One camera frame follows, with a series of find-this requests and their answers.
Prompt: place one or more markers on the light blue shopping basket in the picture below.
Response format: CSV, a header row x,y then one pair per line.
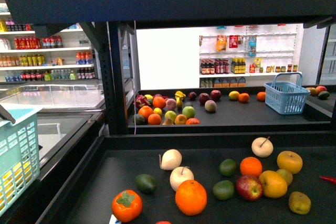
x,y
19,143

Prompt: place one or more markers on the yellow lemon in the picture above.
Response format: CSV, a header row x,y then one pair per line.
x,y
14,181
234,95

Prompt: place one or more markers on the white far goods shelf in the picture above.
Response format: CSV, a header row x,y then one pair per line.
x,y
248,55

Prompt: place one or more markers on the far orange by lemon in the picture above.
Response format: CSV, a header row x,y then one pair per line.
x,y
243,97

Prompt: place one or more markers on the left drinks shelf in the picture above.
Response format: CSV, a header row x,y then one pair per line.
x,y
67,55

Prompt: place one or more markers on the yellow banana bunch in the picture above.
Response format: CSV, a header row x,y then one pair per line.
x,y
179,96

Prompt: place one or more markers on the far green apple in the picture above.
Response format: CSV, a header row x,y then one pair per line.
x,y
189,112

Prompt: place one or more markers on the pink dragon fruit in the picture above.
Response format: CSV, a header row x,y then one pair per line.
x,y
140,101

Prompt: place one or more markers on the far red apple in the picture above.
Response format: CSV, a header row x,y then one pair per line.
x,y
216,95

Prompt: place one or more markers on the red apple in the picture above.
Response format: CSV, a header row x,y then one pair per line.
x,y
249,187
216,95

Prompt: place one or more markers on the white pear upper left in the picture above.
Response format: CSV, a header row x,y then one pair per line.
x,y
170,160

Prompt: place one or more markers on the white pear lower left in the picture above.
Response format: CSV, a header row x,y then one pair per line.
x,y
179,175

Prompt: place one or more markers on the dark green avocado left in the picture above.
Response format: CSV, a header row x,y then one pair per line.
x,y
146,183

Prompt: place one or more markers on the green lime upper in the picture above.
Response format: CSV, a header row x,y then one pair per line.
x,y
227,167

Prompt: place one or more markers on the glass freezer chest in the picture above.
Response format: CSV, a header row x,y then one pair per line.
x,y
66,108

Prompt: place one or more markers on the large orange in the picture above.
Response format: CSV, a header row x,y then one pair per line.
x,y
191,197

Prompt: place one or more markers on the small orange mandarin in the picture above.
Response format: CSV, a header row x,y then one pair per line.
x,y
251,166

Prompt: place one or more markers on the green avocado middle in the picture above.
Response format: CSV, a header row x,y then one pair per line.
x,y
223,190

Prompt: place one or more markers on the orange persimmon green leaf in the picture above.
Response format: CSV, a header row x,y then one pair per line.
x,y
127,205

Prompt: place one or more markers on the red apple middle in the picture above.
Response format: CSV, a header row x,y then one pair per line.
x,y
249,187

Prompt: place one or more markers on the small blue basket far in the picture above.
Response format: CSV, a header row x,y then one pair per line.
x,y
285,97

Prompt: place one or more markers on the yellow orange apple front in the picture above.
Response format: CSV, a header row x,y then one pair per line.
x,y
274,185

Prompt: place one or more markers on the yellow orange apple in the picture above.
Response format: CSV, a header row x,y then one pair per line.
x,y
290,161
274,185

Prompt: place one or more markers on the yellow orange apple back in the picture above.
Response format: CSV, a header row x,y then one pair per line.
x,y
290,161

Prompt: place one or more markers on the brown kiwi upper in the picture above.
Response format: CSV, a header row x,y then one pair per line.
x,y
286,175

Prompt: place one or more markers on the brown kiwi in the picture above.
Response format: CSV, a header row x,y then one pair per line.
x,y
286,175
299,203

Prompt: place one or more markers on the brown kiwi lower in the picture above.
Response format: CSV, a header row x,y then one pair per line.
x,y
299,203

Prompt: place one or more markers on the red chili pepper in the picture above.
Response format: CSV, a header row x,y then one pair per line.
x,y
329,179

